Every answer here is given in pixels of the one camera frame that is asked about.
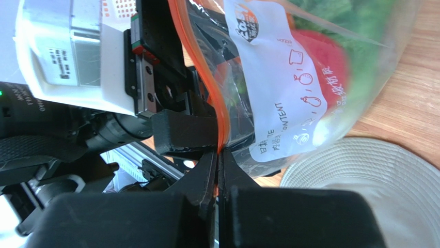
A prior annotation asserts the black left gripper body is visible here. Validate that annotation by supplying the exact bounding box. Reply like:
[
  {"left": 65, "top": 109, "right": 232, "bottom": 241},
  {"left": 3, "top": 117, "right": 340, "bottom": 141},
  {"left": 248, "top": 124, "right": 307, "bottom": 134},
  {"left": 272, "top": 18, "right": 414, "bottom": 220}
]
[{"left": 123, "top": 1, "right": 210, "bottom": 119}]

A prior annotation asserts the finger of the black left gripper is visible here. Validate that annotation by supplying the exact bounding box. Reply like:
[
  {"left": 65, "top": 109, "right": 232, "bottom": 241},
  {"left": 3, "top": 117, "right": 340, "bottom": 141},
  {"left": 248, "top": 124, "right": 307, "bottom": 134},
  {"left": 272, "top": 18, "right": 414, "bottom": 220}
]
[{"left": 152, "top": 110, "right": 218, "bottom": 160}]

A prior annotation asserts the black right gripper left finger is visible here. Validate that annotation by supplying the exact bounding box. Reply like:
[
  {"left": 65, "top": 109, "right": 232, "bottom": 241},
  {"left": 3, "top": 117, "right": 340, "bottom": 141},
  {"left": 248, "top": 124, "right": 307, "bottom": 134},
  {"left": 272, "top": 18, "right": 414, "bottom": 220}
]
[{"left": 26, "top": 151, "right": 217, "bottom": 247}]

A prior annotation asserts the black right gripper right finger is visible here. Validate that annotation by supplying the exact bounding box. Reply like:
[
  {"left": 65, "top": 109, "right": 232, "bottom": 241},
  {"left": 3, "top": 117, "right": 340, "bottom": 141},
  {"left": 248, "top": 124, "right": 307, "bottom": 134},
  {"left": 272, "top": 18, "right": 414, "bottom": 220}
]
[{"left": 218, "top": 149, "right": 386, "bottom": 247}]

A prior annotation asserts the clear orange zip top bag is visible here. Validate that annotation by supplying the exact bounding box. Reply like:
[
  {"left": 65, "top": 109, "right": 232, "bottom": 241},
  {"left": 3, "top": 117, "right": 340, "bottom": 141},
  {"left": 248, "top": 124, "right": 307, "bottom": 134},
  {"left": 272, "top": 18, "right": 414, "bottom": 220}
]
[{"left": 168, "top": 1, "right": 422, "bottom": 177}]

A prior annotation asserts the fake red apple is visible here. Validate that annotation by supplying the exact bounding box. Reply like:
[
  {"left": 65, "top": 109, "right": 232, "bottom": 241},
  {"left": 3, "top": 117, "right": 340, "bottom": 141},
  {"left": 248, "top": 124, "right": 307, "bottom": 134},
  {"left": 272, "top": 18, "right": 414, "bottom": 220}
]
[{"left": 291, "top": 29, "right": 350, "bottom": 110}]

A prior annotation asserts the fake green lettuce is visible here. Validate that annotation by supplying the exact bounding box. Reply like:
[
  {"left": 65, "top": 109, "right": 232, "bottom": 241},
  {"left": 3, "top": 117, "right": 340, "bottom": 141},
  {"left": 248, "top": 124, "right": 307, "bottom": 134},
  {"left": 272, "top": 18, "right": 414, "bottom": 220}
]
[{"left": 292, "top": 1, "right": 396, "bottom": 102}]

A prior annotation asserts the white plastic basket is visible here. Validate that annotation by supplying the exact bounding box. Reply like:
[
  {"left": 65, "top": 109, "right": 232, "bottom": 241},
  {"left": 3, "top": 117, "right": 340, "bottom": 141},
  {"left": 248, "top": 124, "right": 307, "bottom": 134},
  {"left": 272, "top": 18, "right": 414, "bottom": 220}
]
[{"left": 101, "top": 0, "right": 136, "bottom": 19}]

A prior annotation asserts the beige bucket hat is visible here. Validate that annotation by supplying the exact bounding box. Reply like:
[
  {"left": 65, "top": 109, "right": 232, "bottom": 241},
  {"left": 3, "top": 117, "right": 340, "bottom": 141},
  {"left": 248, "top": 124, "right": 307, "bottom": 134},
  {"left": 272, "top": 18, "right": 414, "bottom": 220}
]
[{"left": 280, "top": 137, "right": 439, "bottom": 247}]

